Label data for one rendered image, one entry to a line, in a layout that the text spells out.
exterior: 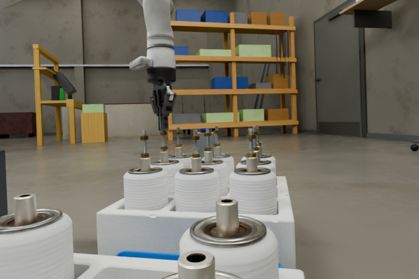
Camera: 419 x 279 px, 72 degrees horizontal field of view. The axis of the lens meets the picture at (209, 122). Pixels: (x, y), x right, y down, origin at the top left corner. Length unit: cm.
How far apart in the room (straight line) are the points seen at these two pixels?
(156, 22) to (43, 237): 56
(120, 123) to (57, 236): 723
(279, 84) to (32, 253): 594
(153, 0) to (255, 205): 53
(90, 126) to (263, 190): 526
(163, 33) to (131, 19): 1078
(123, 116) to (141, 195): 697
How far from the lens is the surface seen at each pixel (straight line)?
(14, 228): 39
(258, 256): 27
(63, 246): 39
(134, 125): 756
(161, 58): 75
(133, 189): 64
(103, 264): 44
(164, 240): 61
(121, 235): 65
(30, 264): 38
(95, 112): 574
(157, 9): 78
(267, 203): 59
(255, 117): 589
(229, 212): 29
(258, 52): 603
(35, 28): 1208
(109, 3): 1182
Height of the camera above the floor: 36
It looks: 1 degrees down
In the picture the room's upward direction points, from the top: 2 degrees counter-clockwise
